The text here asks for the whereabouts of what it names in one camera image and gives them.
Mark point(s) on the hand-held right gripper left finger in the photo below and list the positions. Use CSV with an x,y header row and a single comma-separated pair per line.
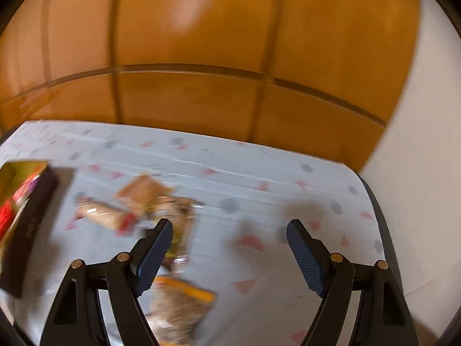
x,y
155,256

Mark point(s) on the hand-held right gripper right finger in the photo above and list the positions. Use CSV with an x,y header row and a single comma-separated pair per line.
x,y
306,256

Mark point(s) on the black gold tan sachet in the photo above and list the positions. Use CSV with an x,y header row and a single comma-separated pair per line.
x,y
180,216

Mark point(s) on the black tin box gold inside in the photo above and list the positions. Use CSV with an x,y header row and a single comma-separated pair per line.
x,y
32,223

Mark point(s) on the clear yellow-edged nut bag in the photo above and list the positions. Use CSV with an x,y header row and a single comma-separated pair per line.
x,y
180,306

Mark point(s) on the brown biscuit packet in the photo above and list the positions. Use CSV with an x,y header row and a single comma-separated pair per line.
x,y
144,194

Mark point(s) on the tan candy packet red ends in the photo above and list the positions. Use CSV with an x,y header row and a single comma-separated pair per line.
x,y
104,216

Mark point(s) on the light patterned tablecloth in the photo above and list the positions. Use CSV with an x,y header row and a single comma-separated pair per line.
x,y
234,194

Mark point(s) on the wooden wardrobe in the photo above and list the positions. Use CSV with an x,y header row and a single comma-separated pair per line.
x,y
223,43

